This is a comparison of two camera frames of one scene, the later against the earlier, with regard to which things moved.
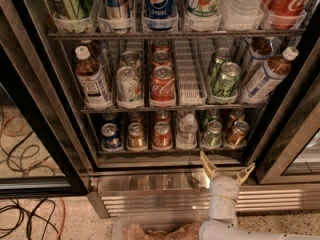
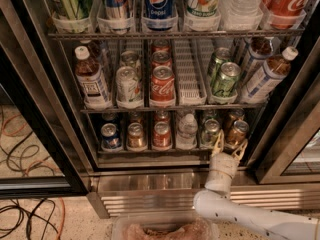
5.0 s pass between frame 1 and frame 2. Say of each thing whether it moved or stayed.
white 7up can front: stayed
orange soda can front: stayed
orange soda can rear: stayed
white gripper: moved
